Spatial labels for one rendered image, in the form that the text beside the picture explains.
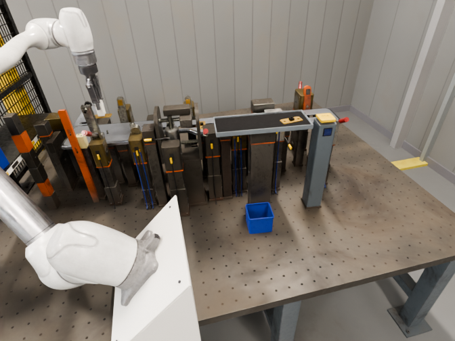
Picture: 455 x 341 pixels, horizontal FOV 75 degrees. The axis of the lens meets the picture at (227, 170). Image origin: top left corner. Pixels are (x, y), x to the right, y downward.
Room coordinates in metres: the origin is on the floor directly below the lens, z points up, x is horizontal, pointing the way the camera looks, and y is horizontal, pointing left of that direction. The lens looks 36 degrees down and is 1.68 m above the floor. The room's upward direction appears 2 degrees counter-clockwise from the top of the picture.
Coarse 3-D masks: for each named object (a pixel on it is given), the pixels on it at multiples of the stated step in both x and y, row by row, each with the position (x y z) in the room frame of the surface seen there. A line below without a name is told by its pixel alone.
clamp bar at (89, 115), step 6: (90, 102) 1.18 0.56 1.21; (84, 108) 1.14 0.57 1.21; (90, 108) 1.15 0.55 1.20; (84, 114) 1.14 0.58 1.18; (90, 114) 1.14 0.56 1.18; (90, 120) 1.15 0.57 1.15; (96, 120) 1.17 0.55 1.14; (90, 126) 1.15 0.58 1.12; (96, 126) 1.15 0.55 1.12; (96, 132) 1.16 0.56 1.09
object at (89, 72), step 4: (96, 64) 1.32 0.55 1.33; (80, 68) 1.28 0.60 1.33; (84, 68) 1.27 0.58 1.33; (88, 68) 1.28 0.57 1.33; (92, 68) 1.29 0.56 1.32; (96, 68) 1.31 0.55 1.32; (80, 72) 1.29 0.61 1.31; (84, 72) 1.27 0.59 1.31; (88, 72) 1.28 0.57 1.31; (92, 72) 1.28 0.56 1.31; (96, 72) 1.30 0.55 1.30; (88, 76) 1.27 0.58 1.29; (92, 76) 1.30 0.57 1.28; (92, 80) 1.29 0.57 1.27; (92, 84) 1.28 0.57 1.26
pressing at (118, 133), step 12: (324, 108) 1.49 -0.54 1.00; (192, 120) 1.41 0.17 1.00; (204, 120) 1.41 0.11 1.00; (312, 120) 1.35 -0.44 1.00; (108, 132) 1.32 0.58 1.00; (120, 132) 1.32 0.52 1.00; (180, 132) 1.30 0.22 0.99; (192, 132) 1.29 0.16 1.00; (108, 144) 1.21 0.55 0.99; (120, 144) 1.21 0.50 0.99
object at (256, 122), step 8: (288, 112) 1.12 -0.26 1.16; (296, 112) 1.12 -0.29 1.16; (216, 120) 1.07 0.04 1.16; (224, 120) 1.07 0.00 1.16; (232, 120) 1.07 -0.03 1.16; (240, 120) 1.06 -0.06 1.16; (248, 120) 1.06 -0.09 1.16; (256, 120) 1.06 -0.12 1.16; (264, 120) 1.05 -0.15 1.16; (272, 120) 1.05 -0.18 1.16; (304, 120) 1.04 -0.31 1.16; (216, 128) 1.01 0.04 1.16; (224, 128) 1.01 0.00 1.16; (232, 128) 1.00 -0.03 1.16; (240, 128) 1.00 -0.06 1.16; (248, 128) 1.00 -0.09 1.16; (256, 128) 0.99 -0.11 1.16; (264, 128) 0.99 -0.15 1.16
